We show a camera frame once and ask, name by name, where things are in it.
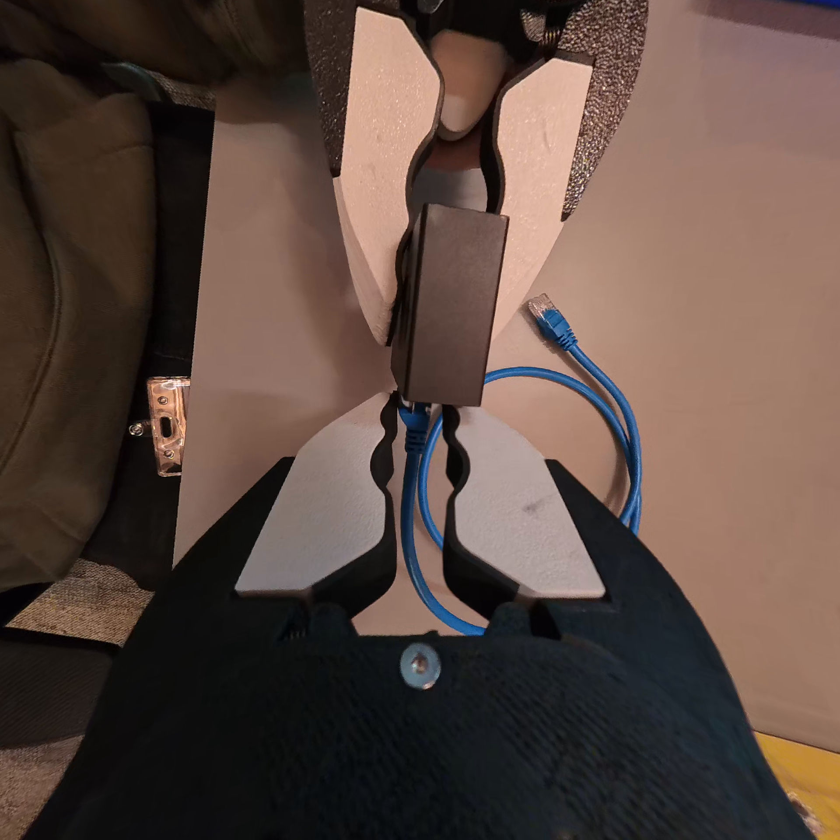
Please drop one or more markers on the black ethernet switch box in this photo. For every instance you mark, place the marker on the black ethernet switch box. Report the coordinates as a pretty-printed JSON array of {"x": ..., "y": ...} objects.
[{"x": 453, "y": 308}]

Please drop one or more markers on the clear acrylic bracket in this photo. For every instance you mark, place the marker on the clear acrylic bracket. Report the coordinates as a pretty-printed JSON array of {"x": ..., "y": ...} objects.
[{"x": 167, "y": 426}]

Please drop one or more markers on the yellow plastic bin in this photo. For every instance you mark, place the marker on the yellow plastic bin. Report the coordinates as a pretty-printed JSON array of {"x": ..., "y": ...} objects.
[{"x": 800, "y": 787}]

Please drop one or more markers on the person's left hand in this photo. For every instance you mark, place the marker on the person's left hand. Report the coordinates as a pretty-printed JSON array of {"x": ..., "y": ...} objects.
[{"x": 469, "y": 72}]

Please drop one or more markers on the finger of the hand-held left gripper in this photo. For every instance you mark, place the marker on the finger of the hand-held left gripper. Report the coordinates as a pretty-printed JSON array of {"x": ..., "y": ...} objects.
[
  {"x": 384, "y": 131},
  {"x": 544, "y": 144}
]

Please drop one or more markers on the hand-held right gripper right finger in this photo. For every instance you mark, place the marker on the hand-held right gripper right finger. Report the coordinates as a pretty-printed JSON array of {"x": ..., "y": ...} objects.
[{"x": 525, "y": 518}]

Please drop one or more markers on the person's olive sweatshirt torso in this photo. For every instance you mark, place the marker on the person's olive sweatshirt torso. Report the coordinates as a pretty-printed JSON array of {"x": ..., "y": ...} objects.
[{"x": 65, "y": 262}]

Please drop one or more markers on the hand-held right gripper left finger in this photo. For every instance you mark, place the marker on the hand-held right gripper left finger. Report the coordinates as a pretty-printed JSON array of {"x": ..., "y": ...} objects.
[{"x": 321, "y": 512}]

